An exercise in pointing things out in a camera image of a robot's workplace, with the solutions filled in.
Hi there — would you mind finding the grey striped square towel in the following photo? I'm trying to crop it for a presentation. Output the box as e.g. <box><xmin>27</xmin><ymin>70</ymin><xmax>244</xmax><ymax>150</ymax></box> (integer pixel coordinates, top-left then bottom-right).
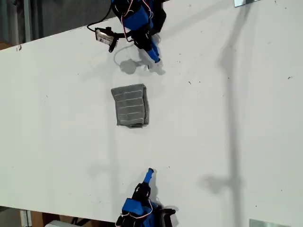
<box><xmin>110</xmin><ymin>83</ymin><xmax>151</xmax><ymax>129</ymax></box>

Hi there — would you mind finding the white container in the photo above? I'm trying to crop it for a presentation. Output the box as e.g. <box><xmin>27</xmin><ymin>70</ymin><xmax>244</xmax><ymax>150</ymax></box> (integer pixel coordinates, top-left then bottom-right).
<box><xmin>44</xmin><ymin>220</ymin><xmax>74</xmax><ymax>227</ymax></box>

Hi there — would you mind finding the white table leg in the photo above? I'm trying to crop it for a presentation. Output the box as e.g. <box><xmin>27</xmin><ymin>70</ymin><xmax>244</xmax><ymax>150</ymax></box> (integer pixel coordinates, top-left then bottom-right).
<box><xmin>19</xmin><ymin>209</ymin><xmax>33</xmax><ymax>227</ymax></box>

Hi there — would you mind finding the black camera stalk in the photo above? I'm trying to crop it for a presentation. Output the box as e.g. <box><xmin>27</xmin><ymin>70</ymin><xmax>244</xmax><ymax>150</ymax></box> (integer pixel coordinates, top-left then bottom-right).
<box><xmin>108</xmin><ymin>31</ymin><xmax>133</xmax><ymax>53</ymax></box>

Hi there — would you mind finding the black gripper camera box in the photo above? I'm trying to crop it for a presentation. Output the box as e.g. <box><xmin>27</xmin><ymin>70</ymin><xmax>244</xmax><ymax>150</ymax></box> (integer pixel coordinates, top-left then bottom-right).
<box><xmin>95</xmin><ymin>26</ymin><xmax>115</xmax><ymax>45</ymax></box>
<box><xmin>161</xmin><ymin>208</ymin><xmax>177</xmax><ymax>227</ymax></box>

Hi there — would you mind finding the black camera cable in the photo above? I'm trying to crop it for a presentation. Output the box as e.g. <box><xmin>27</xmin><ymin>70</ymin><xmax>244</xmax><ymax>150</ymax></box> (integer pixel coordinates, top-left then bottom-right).
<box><xmin>87</xmin><ymin>5</ymin><xmax>113</xmax><ymax>32</ymax></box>

